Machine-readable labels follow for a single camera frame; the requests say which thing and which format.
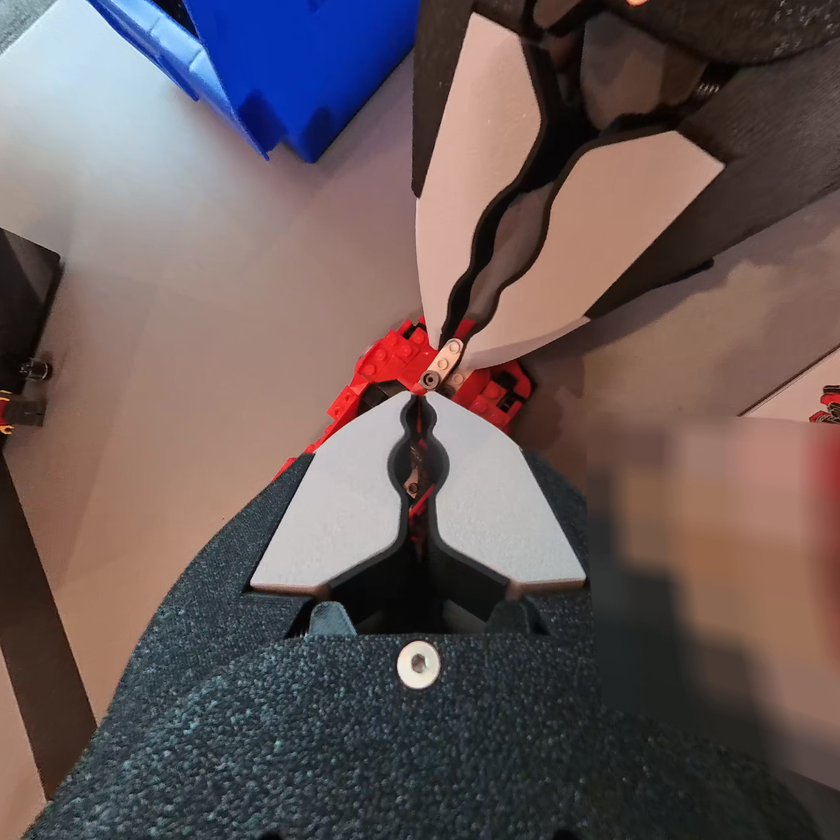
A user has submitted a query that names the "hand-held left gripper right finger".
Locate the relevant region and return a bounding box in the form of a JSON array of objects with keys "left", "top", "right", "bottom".
[{"left": 420, "top": 392, "right": 588, "bottom": 599}]

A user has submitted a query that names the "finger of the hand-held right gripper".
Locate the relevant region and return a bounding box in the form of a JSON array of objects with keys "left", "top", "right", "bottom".
[
  {"left": 412, "top": 0, "right": 547, "bottom": 352},
  {"left": 453, "top": 128, "right": 727, "bottom": 370}
]

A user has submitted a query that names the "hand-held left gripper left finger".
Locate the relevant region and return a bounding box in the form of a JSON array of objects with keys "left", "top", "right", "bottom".
[{"left": 250, "top": 392, "right": 421, "bottom": 598}]

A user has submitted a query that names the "red brick toy car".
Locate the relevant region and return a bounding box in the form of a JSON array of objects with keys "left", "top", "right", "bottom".
[{"left": 274, "top": 318, "right": 537, "bottom": 476}]

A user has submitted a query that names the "small grey brick plate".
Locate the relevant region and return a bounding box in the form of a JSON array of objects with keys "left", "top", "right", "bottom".
[{"left": 420, "top": 337, "right": 467, "bottom": 393}]

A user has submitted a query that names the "blue plastic bin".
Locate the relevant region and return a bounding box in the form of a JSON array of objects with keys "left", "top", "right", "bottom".
[{"left": 87, "top": 0, "right": 422, "bottom": 165}]

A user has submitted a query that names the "building instruction booklet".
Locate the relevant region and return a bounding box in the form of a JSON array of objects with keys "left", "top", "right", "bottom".
[{"left": 740, "top": 346, "right": 840, "bottom": 424}]

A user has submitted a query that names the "black toy car box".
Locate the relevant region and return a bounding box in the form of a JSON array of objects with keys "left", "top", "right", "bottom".
[{"left": 0, "top": 225, "right": 64, "bottom": 455}]

